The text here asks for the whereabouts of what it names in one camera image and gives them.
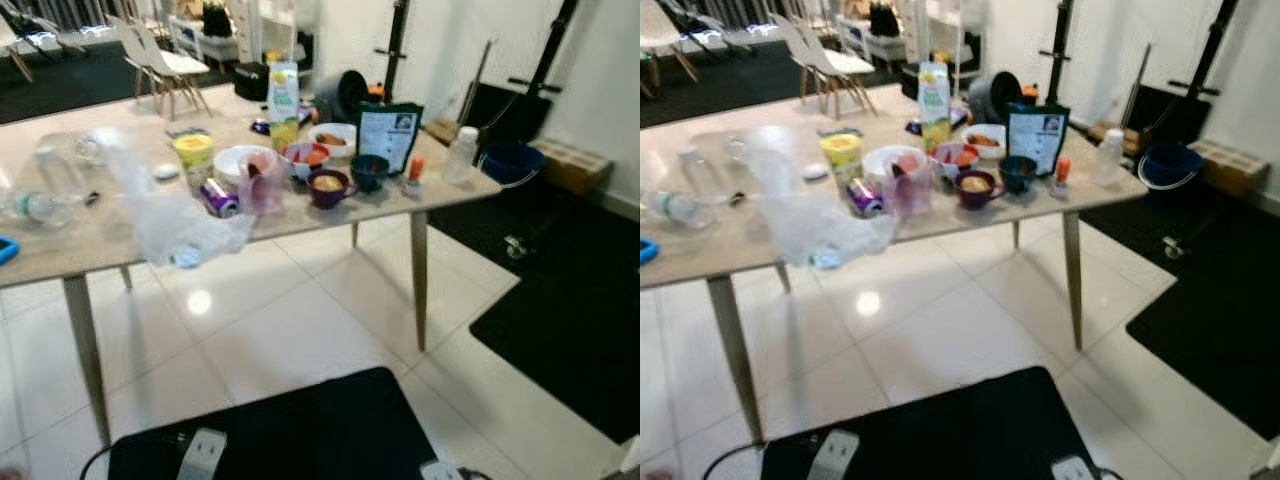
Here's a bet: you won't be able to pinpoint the large dark carpet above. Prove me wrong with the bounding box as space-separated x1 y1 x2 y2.
0 40 236 126
640 40 901 126

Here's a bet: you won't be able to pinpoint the clear plastic bag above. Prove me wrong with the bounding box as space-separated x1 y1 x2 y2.
98 135 257 269
745 135 901 271

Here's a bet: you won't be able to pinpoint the black panel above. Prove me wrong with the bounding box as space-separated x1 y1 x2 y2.
1125 85 1213 143
465 82 553 141

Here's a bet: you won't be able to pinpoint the dark teal cup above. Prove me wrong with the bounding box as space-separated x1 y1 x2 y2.
998 154 1039 194
350 154 391 194

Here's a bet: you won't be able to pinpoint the purple cup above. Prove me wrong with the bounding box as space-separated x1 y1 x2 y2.
306 168 357 210
953 168 1005 210

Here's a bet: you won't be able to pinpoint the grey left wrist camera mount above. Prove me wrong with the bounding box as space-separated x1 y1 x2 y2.
807 430 861 480
175 428 228 480

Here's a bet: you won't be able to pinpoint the water bottle with teal cap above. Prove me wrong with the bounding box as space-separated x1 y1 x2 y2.
650 190 739 229
0 188 89 231

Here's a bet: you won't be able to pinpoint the black pouch with white label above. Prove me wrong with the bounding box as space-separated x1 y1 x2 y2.
1006 102 1072 178
356 102 425 178

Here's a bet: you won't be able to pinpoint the clear empty plastic bottle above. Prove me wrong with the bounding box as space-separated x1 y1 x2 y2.
678 146 728 201
33 143 86 201

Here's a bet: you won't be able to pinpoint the long handled dustpan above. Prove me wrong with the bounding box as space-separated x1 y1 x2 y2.
465 40 496 121
1120 42 1153 126

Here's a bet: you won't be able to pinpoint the Peel Fresh juice carton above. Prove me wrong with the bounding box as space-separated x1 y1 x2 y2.
267 62 301 151
918 62 952 151

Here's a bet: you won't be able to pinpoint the light wooden dining table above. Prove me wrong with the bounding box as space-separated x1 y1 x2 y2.
0 85 504 446
640 85 1151 446

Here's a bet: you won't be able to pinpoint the small white bowl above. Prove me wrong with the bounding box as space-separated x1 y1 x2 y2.
310 123 358 159
962 123 1008 159

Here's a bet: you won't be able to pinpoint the purple drink can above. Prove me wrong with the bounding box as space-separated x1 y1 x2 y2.
847 177 889 218
199 178 241 219

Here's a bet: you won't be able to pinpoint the blue bucket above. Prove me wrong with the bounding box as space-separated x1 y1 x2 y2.
1138 141 1204 193
478 140 546 189

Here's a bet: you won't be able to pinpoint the pink translucent measuring jug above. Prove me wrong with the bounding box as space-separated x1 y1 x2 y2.
238 152 291 217
886 152 938 217

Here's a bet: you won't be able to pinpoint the taped cardboard box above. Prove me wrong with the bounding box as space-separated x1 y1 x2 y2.
533 138 613 196
1190 138 1271 198

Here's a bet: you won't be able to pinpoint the yellow instant noodle cup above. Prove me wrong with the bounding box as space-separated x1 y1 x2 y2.
173 133 216 191
820 133 864 191

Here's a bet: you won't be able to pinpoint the large white bowl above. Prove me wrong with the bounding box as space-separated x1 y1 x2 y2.
862 145 926 188
213 145 278 188

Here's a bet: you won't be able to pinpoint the white chair wooden legs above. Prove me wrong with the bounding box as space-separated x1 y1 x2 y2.
0 20 36 83
130 20 213 119
105 15 176 111
790 15 879 116
770 12 831 101
640 0 701 86

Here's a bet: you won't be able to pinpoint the black stand pole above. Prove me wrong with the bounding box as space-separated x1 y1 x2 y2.
1168 0 1241 101
508 0 581 101

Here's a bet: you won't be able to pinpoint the frosted plastic bottle white cap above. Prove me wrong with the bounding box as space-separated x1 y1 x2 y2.
443 125 481 187
1093 128 1127 189

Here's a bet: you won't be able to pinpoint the black tripod stand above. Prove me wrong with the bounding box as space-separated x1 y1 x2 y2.
1038 0 1076 101
375 0 413 101

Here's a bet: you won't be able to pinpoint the red and white bowl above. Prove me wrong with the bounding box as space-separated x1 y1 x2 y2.
283 141 332 184
932 141 981 184

